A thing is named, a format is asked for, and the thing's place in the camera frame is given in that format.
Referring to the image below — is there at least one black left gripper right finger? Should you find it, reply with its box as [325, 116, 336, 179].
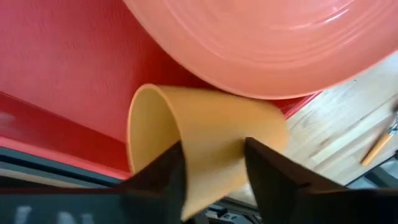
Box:
[244, 136, 349, 224]

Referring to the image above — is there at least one yellow-orange plastic cup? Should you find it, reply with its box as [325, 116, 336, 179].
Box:
[125, 83, 290, 222]

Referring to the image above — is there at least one spoon with orange handle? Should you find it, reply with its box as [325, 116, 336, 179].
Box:
[359, 101, 398, 167]

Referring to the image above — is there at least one orange plastic plate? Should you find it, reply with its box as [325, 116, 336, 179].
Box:
[122, 0, 398, 101]

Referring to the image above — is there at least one red plastic tray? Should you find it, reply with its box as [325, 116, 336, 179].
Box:
[0, 0, 322, 182]

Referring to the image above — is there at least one black metal table frame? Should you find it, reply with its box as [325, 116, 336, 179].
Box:
[0, 145, 398, 224]

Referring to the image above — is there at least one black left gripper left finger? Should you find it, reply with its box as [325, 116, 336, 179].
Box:
[119, 140, 188, 224]

